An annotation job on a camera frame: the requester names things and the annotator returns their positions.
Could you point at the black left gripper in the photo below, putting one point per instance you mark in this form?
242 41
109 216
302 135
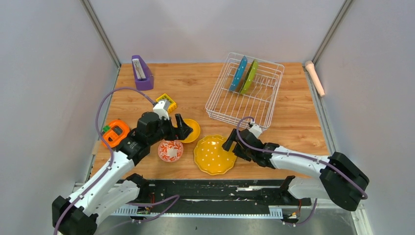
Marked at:
180 132

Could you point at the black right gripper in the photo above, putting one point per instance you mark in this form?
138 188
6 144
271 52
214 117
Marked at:
227 146

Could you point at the yellow ribbed bowl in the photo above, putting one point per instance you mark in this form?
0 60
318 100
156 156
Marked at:
196 130

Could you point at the white orange patterned bowl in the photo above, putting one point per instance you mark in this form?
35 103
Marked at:
170 151

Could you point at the yellow dotted plate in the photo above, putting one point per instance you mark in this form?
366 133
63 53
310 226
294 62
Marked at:
211 158

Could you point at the white wire dish rack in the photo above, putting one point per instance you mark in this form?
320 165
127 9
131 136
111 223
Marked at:
258 102

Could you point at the green dotted plate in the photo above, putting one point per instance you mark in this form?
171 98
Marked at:
249 77

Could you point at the blue dotted plate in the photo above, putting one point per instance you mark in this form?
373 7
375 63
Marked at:
238 74

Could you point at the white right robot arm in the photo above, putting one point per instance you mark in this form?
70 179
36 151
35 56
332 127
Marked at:
333 177

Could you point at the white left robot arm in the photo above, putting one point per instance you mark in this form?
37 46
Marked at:
85 209

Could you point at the yellow green toy block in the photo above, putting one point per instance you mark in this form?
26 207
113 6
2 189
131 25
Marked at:
172 104

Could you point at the purple metronome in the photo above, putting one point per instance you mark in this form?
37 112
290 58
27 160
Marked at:
143 77

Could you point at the green toy piece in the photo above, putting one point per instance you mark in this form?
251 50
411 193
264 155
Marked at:
104 130

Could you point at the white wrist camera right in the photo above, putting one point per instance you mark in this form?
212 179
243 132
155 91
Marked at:
255 129

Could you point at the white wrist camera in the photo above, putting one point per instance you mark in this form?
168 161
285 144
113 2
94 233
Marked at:
255 129
161 109

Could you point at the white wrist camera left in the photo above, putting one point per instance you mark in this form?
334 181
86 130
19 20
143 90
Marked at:
161 109

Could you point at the pink cylinder handle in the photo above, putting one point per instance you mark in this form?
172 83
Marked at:
310 67

